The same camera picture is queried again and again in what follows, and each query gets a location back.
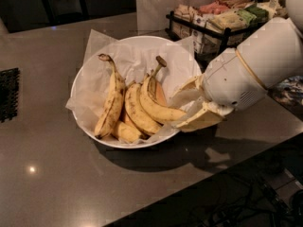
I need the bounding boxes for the white bowl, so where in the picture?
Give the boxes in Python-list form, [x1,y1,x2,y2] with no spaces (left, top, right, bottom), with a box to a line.
[70,35,203,149]

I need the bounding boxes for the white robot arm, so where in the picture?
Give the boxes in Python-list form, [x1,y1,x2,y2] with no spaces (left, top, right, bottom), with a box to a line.
[172,0,303,132]

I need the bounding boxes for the black grid vent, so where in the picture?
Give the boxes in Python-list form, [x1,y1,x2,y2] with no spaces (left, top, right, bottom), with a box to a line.
[0,68,20,123]

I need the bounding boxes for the white packet boxes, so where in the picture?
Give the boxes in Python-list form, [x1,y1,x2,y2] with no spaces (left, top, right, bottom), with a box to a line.
[172,5,219,54]

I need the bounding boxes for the yellow banana bottom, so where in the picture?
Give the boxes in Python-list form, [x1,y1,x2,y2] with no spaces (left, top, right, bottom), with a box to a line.
[112,121,142,143]

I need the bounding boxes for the green packet stack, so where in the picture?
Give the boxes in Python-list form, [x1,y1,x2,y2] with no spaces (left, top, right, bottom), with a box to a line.
[238,5,268,25]

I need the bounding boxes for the orange-tinted banana underneath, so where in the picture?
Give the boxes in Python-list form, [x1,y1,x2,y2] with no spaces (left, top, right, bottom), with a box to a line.
[119,81,169,140]

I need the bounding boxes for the black cables under table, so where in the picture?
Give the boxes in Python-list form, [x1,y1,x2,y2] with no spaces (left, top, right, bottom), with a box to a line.
[188,170,303,227]

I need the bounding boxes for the pink packet stack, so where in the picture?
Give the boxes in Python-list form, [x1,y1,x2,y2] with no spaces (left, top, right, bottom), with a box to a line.
[199,2,229,15]

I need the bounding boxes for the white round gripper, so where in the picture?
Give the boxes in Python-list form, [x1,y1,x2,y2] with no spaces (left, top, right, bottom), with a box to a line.
[169,48,267,132]

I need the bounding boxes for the spotted yellow banana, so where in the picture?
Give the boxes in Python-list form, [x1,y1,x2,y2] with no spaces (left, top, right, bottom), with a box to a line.
[94,54,126,139]

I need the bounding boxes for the black wire rack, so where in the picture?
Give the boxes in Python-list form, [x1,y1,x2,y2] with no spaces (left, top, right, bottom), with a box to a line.
[165,11,263,66]

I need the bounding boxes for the black chair frame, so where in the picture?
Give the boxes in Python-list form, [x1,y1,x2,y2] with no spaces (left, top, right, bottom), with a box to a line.
[42,0,89,26]

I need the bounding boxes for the white paper liner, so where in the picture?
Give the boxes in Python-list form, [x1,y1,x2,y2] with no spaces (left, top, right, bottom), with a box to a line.
[66,30,201,137]

